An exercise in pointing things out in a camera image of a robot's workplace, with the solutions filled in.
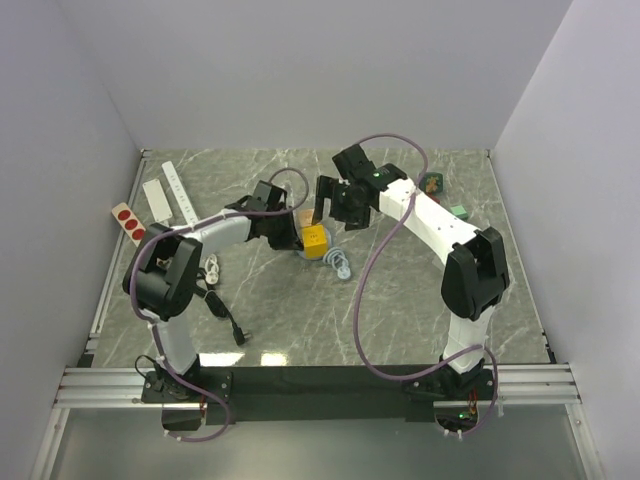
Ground mint green plug adapter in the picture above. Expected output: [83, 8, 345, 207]
[450, 205, 469, 221]

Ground small white power strip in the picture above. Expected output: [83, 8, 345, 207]
[142, 179, 173, 226]

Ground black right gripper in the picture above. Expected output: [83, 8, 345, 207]
[311, 176, 371, 232]

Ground aluminium frame rail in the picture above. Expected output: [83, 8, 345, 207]
[53, 148, 151, 409]

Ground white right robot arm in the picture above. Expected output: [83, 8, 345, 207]
[313, 144, 510, 399]

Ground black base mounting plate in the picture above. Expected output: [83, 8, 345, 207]
[141, 365, 496, 425]

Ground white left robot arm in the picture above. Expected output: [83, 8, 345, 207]
[122, 181, 302, 402]

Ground yellow cube socket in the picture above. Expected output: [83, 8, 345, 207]
[302, 224, 330, 257]

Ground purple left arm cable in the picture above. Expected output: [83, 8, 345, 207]
[128, 167, 310, 444]

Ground green cube adapter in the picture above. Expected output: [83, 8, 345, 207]
[419, 172, 445, 196]

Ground beige power strip red sockets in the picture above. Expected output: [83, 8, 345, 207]
[111, 203, 146, 247]

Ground long white power strip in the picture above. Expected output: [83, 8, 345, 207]
[161, 161, 198, 225]

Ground black power cord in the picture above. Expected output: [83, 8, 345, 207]
[192, 279, 251, 347]

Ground light blue cable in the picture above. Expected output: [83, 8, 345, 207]
[322, 245, 354, 282]

